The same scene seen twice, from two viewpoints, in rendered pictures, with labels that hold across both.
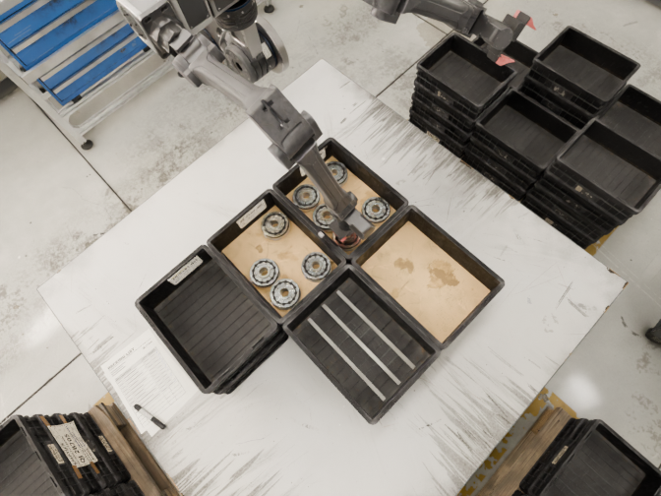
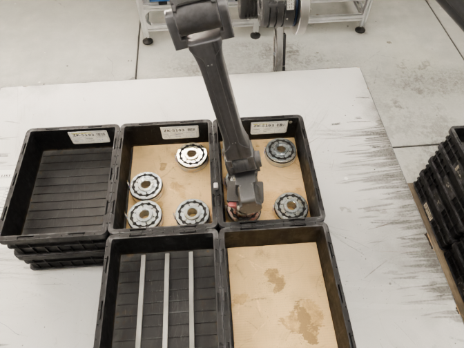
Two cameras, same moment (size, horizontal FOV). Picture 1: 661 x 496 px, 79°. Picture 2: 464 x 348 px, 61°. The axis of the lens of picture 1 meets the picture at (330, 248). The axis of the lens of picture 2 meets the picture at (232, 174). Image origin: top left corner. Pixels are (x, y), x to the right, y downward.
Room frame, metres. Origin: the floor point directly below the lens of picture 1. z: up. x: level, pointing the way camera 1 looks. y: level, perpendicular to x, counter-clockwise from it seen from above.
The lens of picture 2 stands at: (0.02, -0.32, 1.89)
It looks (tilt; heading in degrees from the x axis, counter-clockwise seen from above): 55 degrees down; 29
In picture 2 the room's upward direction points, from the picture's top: straight up
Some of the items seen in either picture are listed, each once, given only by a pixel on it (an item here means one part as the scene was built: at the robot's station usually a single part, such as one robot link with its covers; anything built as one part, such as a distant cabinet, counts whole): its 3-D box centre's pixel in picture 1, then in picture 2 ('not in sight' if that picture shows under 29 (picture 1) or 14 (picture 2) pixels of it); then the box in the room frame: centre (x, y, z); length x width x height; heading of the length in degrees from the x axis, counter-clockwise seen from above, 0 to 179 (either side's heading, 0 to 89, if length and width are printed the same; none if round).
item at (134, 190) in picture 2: (264, 272); (146, 185); (0.47, 0.24, 0.86); 0.10 x 0.10 x 0.01
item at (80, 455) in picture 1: (73, 443); not in sight; (0.06, 1.21, 0.41); 0.31 x 0.02 x 0.16; 34
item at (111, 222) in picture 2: (274, 252); (165, 172); (0.51, 0.19, 0.92); 0.40 x 0.30 x 0.02; 33
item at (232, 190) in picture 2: (346, 220); (245, 187); (0.54, -0.07, 0.98); 0.10 x 0.07 x 0.07; 118
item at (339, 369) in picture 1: (359, 341); (163, 313); (0.17, -0.03, 0.87); 0.40 x 0.30 x 0.11; 33
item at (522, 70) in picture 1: (496, 71); not in sight; (1.63, -1.17, 0.26); 0.40 x 0.30 x 0.23; 34
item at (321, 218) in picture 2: (338, 195); (264, 167); (0.67, -0.07, 0.92); 0.40 x 0.30 x 0.02; 33
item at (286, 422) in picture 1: (325, 306); (195, 277); (0.43, 0.08, 0.35); 1.60 x 1.60 x 0.70; 34
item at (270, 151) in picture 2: (333, 172); (281, 150); (0.80, -0.07, 0.86); 0.10 x 0.10 x 0.01
